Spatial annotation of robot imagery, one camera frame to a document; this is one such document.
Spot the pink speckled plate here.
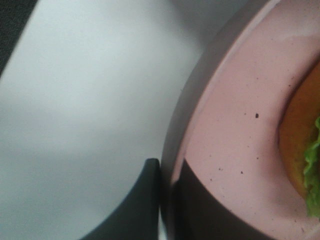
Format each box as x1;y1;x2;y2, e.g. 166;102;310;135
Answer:
161;0;320;240

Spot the burger with lettuce and cheese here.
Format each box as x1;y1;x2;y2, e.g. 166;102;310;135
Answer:
278;64;320;218

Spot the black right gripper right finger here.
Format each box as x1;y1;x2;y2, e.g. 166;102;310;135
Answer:
173;161;265;240

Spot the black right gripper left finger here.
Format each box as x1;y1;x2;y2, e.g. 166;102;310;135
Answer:
83;158;160;240

